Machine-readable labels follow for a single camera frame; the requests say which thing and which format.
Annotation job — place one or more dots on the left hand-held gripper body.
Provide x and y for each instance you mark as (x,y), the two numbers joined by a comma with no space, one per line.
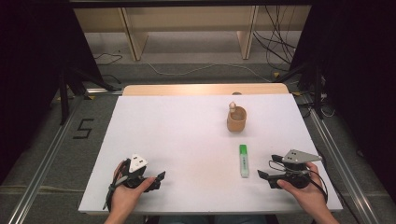
(137,163)

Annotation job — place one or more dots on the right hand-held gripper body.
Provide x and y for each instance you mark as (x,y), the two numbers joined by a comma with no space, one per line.
(299,157)

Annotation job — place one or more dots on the person's left hand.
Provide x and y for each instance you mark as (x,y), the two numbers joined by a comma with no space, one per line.
(124,199)

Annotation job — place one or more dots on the person's right hand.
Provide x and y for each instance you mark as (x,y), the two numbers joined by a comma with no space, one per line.
(311,196)

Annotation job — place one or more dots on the green highlighter pen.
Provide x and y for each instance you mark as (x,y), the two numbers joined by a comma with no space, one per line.
(243,161)

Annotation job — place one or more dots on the white board sheet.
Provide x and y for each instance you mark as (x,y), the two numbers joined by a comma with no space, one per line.
(186,140)

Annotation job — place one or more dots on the wooden cup with peg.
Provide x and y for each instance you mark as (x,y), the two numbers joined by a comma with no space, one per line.
(236,123)

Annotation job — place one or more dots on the black tripod stand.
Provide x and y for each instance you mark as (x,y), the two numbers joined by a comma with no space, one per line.
(67,93)
(316,84)

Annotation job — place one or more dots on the wooden table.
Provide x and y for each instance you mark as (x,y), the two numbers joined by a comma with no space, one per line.
(193,89)

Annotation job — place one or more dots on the black curtain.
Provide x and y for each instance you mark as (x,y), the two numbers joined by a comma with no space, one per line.
(34,77)
(361,77)

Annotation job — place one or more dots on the light wooden shelf unit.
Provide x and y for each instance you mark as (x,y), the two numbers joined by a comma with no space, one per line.
(186,18)

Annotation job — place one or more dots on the aluminium floor rail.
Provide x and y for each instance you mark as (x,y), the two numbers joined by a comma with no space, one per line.
(339,161)
(43,161)

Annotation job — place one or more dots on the short aluminium rail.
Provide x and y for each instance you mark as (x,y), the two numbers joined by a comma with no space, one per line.
(104,91)

